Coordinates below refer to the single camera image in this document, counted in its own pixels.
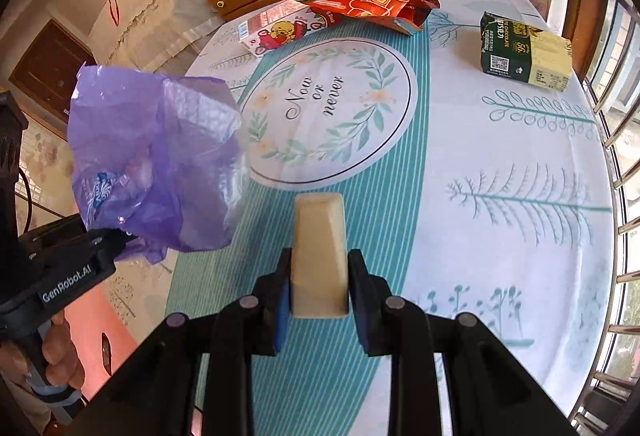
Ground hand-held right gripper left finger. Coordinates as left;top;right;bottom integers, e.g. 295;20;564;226
75;249;293;436

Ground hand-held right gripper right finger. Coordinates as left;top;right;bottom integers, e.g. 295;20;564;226
347;249;576;436

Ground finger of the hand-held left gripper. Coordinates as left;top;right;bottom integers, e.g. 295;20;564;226
87;227;142;263

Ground beige soap block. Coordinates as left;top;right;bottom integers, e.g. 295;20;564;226
292;193;350;320

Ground purple plastic bag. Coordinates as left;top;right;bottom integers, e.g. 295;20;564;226
67;64;251;265

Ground person's left hand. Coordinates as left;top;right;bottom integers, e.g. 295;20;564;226
42;310;87;391

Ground pink cloth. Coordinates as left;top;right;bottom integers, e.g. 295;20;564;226
64;241;177;399

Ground floral wardrobe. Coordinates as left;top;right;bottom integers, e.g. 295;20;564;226
14;116;81;229

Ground brown wooden door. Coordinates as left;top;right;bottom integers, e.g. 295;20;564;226
7;19;97;128

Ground pink cartoon box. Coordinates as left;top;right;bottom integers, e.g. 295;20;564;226
238;9;327;58

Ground metal window bars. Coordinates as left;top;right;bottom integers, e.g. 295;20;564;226
570;0;640;436

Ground red snack packet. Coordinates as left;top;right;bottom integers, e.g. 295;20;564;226
299;0;441;37

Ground green chocolate box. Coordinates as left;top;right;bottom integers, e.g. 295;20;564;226
478;11;574;91

